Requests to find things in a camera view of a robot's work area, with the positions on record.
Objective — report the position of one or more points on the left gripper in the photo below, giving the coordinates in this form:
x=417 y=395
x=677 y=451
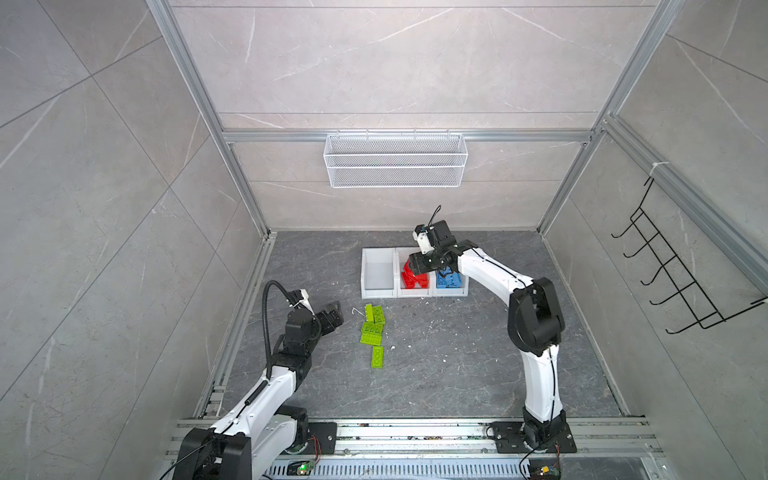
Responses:
x=329 y=326

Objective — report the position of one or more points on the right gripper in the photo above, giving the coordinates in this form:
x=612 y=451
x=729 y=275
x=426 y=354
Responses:
x=417 y=261

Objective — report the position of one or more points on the blue brick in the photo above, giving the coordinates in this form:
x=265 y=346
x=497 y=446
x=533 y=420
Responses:
x=448 y=279

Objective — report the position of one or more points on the red curved arch piece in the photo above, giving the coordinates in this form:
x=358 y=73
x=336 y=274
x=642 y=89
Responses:
x=413 y=281

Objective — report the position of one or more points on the green studded brick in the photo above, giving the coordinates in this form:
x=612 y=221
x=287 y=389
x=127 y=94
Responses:
x=372 y=339

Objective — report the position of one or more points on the green brick bottom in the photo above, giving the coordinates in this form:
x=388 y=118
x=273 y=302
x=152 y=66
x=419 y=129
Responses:
x=377 y=358

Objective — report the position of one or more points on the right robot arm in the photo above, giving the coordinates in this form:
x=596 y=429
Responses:
x=535 y=321

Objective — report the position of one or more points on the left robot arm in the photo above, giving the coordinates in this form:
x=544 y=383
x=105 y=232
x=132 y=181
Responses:
x=261 y=426

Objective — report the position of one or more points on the right white bin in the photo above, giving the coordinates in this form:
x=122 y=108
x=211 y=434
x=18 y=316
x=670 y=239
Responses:
x=459 y=291

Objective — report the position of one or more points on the white bin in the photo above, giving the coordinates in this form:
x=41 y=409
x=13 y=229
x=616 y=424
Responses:
x=459 y=291
x=377 y=279
x=402 y=255

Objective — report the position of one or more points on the middle white bin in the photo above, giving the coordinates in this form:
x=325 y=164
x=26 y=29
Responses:
x=402 y=255

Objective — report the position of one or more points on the left white bin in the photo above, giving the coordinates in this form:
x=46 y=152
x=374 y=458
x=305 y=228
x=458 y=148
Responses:
x=377 y=279

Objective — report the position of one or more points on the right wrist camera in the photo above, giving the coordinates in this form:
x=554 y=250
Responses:
x=420 y=235

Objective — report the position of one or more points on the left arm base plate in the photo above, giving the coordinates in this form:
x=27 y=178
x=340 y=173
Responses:
x=315 y=438

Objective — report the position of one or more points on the white wire mesh basket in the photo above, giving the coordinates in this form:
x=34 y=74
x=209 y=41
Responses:
x=416 y=160

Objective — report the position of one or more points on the aluminium front rail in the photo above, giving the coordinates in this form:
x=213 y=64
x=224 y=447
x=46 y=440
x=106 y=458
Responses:
x=458 y=448

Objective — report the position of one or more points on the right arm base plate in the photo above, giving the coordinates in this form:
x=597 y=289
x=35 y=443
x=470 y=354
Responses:
x=520 y=438

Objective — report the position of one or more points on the black wire hook rack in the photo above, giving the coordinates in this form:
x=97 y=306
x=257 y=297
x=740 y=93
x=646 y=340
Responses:
x=683 y=282

